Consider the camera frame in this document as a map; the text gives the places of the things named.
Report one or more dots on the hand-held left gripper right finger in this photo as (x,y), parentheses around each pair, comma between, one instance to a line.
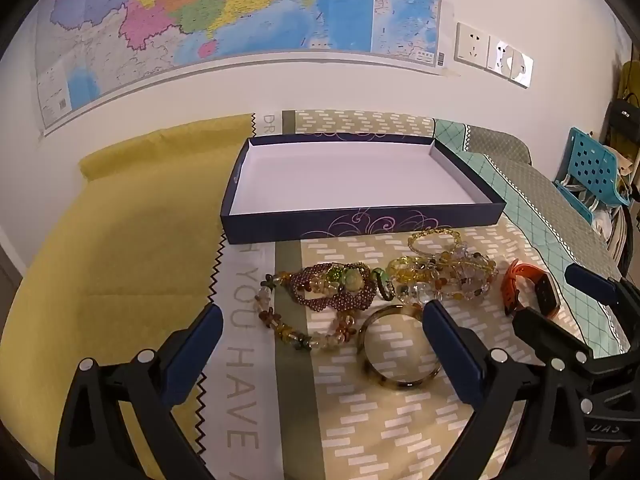
(450,350)

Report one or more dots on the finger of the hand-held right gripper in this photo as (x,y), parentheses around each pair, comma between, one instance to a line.
(592,282)
(545,332)

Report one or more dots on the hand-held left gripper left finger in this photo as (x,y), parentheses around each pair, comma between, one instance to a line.
(195,352)

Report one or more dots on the orange smart watch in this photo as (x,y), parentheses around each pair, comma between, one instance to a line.
(515,280)

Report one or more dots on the tortoiseshell bangle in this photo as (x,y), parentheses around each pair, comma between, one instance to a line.
(370,360)

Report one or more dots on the dark blue cardboard box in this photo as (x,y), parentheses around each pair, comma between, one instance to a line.
(350,175)

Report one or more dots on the blue perforated plastic basket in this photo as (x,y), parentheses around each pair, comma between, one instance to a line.
(572,197)
(597,160)

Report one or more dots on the patterned beige green blanket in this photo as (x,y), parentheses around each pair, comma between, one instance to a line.
(390,435)

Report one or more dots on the yellow cloth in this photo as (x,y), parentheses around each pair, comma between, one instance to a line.
(125,240)

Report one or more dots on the black handbag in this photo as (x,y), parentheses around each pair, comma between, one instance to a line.
(625,115)

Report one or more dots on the yellow sweater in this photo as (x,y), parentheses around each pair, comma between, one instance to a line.
(631,80)

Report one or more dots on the white wall socket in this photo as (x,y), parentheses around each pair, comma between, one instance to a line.
(472,45)
(521,69)
(500,57)

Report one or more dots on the colourful wall map poster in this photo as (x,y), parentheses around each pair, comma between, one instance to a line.
(240,5)

